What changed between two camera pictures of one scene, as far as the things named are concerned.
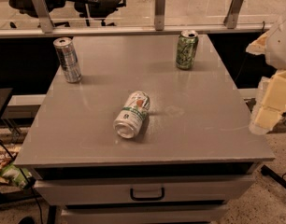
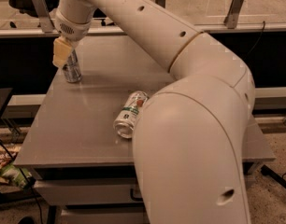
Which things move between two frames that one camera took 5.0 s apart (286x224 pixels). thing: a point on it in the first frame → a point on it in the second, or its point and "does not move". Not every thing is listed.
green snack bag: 15,175 does not move
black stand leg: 265,171 does not move
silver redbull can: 66,54 does not move
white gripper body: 282,49 → 72,31
